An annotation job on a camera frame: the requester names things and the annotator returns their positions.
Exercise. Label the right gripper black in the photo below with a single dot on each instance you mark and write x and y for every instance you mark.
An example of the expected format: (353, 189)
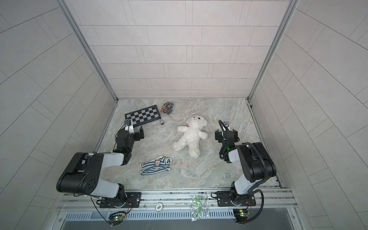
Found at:
(226, 135)

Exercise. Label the blue white striped shirt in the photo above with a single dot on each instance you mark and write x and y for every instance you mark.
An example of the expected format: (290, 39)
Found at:
(155, 166)

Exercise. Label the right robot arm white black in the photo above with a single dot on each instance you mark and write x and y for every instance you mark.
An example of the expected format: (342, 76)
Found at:
(257, 166)

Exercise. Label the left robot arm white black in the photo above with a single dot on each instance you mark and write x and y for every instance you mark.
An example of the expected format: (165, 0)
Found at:
(82, 175)

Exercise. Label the right green circuit board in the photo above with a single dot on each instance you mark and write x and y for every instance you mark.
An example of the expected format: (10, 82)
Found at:
(241, 215)

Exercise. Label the green circuit board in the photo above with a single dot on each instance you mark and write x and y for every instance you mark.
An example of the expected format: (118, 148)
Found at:
(117, 218)
(241, 215)

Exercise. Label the bag of colourful small pieces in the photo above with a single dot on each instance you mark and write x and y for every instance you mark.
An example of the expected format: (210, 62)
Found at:
(167, 108)

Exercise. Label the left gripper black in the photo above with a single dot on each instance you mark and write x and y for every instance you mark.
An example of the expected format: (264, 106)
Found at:
(133, 132)

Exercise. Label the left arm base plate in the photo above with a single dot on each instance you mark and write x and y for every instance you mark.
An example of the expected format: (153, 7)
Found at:
(135, 198)

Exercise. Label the black white chessboard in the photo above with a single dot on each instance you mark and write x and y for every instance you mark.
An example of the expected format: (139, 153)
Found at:
(144, 116)

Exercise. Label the aluminium front rail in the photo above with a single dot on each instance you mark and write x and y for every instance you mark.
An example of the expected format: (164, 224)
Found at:
(274, 197)

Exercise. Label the clear bag green parts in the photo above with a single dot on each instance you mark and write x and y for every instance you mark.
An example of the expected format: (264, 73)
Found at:
(199, 207)

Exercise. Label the white teddy bear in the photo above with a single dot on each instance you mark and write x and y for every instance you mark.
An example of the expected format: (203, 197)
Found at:
(192, 134)

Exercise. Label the left green circuit board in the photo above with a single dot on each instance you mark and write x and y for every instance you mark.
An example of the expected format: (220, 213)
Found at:
(117, 218)

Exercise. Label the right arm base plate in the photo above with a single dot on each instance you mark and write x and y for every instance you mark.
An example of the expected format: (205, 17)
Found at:
(226, 199)

